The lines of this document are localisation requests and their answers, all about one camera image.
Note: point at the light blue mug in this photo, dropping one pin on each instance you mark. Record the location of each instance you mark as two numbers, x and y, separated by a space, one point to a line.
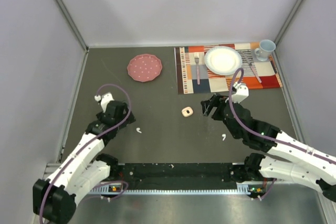
264 50

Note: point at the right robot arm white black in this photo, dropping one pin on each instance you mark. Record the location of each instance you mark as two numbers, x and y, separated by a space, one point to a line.
278 155

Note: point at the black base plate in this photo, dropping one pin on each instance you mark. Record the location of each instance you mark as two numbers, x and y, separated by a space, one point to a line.
183 175

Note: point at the grey slotted cable duct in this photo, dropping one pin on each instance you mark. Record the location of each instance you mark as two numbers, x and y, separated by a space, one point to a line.
239 189

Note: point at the aluminium frame rail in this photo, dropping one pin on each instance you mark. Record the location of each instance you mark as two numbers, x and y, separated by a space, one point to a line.
52 171

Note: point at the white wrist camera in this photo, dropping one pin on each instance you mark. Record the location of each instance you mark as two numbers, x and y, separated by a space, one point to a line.
240 92
104 100

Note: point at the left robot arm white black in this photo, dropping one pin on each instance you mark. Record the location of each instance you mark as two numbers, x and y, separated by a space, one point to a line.
56 198

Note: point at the pink handled knife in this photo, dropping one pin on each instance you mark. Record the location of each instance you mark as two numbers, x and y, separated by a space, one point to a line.
252 68

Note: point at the pink handled fork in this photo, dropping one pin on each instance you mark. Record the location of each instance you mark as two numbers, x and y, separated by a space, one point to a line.
196 59

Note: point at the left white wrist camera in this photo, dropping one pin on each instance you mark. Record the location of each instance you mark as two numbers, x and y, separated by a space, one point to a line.
104 100

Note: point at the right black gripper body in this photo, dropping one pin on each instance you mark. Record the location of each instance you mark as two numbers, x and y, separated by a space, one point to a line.
222 100

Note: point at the white paper plate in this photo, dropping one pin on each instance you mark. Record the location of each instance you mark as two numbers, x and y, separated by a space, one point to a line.
223 60

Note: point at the white earbud charging case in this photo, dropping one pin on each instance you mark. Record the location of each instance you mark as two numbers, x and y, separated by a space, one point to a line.
187 111

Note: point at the pink polka dot plate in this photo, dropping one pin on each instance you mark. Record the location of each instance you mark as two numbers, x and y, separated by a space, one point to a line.
144 67

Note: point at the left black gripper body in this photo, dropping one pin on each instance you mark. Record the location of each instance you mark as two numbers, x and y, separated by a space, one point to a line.
130 120

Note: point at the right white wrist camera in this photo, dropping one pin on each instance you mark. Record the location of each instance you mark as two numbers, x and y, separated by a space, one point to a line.
240 92

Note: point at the patchwork colourful placemat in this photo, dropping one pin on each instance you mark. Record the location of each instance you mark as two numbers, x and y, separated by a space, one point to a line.
211 82

